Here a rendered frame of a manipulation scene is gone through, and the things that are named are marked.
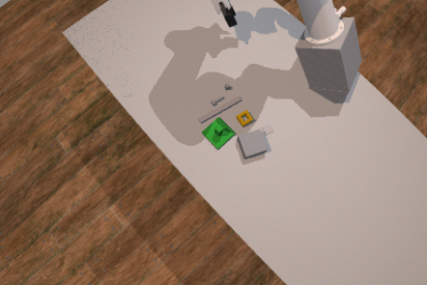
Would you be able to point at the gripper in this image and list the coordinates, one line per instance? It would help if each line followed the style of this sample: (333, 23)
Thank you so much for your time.
(229, 17)

